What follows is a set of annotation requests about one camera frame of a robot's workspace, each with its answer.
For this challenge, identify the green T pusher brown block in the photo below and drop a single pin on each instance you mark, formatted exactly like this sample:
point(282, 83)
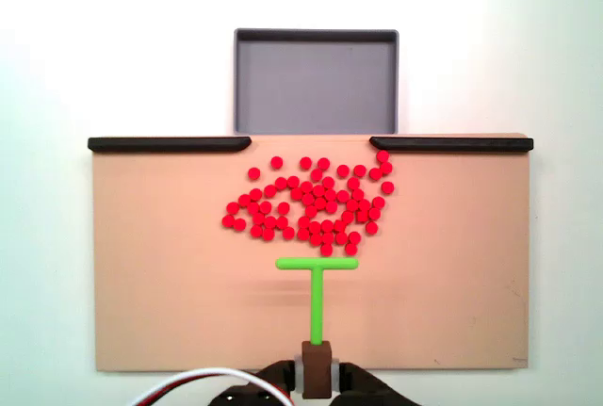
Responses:
point(316, 302)

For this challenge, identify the beige flat board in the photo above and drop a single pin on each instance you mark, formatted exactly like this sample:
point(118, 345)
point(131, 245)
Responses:
point(188, 283)

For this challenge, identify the grey shallow tray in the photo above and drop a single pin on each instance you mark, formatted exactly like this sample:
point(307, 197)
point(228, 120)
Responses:
point(315, 86)

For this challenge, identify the black board rail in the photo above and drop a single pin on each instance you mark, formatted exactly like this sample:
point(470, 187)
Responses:
point(165, 144)
point(447, 144)

